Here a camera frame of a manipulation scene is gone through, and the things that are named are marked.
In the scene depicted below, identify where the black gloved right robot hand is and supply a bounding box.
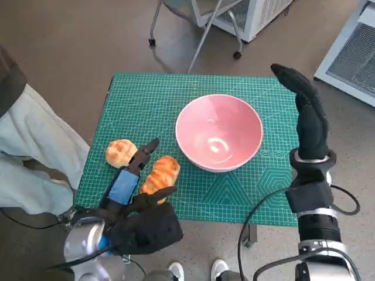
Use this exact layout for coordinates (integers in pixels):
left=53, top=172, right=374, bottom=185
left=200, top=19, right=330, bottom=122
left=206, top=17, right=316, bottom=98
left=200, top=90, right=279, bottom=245
left=270, top=63, right=329, bottom=161

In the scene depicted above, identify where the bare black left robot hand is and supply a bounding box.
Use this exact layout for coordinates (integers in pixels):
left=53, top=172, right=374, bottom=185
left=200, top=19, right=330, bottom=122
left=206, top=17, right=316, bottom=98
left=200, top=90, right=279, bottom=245
left=98, top=138, right=179, bottom=219

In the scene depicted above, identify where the round toy bread bun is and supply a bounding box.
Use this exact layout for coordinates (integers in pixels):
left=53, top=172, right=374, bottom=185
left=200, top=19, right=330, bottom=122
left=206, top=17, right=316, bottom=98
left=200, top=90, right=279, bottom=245
left=104, top=139, right=138, bottom=170

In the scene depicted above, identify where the long toy bread loaf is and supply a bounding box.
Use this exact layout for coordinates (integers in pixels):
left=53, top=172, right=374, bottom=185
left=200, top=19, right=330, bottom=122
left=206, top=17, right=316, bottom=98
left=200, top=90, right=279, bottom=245
left=139, top=155, right=181, bottom=204

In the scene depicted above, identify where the pink bowl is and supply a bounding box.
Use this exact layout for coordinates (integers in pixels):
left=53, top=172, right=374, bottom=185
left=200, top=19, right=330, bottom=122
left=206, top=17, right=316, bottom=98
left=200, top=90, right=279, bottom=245
left=175, top=93, right=264, bottom=173

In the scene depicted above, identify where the white mesh cabinet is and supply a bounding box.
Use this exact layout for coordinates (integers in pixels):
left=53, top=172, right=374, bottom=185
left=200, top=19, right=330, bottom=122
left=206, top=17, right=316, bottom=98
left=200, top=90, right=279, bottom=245
left=192, top=0, right=295, bottom=43
left=313, top=0, right=375, bottom=108

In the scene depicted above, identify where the green cutting mat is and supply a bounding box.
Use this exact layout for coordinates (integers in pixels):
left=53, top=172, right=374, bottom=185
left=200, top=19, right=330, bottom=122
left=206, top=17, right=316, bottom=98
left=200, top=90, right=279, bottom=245
left=74, top=73, right=299, bottom=228

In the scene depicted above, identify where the white shoe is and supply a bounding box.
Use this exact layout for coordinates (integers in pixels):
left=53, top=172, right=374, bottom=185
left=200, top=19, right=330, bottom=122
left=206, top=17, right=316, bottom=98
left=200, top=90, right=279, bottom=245
left=210, top=259, right=230, bottom=281
left=167, top=262, right=185, bottom=281

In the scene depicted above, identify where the person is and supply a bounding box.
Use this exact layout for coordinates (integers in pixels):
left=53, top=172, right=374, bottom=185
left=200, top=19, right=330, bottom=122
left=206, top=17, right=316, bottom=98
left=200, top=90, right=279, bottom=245
left=0, top=43, right=91, bottom=217

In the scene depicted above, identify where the grey table leg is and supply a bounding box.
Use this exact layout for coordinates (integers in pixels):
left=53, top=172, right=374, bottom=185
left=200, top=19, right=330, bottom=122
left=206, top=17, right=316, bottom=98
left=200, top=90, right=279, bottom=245
left=243, top=224, right=258, bottom=249

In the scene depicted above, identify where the grey wheeled chair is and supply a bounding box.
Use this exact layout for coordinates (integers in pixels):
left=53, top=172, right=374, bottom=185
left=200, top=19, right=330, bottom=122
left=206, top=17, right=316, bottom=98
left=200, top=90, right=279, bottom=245
left=148, top=0, right=246, bottom=74

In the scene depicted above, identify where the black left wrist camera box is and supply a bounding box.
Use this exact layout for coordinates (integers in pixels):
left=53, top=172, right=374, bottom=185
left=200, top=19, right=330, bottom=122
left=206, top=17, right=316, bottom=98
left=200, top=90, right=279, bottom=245
left=111, top=201, right=184, bottom=255

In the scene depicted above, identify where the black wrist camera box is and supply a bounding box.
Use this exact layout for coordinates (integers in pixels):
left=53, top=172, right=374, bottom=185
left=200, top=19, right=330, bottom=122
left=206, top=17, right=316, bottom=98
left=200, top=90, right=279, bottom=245
left=111, top=201, right=184, bottom=255
left=285, top=181, right=335, bottom=214

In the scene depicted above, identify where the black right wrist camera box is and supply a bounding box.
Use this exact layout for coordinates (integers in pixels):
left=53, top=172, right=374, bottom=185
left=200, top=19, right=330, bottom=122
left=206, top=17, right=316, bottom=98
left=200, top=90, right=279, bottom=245
left=285, top=181, right=335, bottom=214

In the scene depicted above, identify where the black floor cable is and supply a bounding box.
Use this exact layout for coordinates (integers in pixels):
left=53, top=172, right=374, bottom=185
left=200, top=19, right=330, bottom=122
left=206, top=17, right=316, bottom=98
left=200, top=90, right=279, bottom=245
left=0, top=207, right=71, bottom=231

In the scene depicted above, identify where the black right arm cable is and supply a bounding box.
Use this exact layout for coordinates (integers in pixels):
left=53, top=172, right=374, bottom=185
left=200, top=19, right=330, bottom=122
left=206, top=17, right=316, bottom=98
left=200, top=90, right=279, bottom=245
left=237, top=187, right=289, bottom=281

